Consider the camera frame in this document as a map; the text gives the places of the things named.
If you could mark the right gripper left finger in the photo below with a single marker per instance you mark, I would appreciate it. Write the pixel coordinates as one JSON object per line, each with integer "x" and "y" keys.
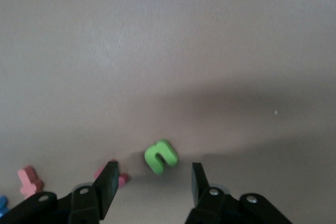
{"x": 105, "y": 190}

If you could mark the green letter n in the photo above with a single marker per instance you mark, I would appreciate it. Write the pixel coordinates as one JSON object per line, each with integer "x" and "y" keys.
{"x": 168, "y": 157}

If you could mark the blue letter x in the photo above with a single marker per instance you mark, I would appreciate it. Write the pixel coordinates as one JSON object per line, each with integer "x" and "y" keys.
{"x": 2, "y": 205}

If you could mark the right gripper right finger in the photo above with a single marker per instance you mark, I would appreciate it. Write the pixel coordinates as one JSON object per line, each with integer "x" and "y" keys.
{"x": 202, "y": 190}

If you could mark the salmon letter f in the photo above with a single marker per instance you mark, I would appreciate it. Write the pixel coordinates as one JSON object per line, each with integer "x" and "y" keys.
{"x": 28, "y": 182}

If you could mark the red letter z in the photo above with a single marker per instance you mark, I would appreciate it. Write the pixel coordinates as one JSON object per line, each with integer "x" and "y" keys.
{"x": 123, "y": 179}

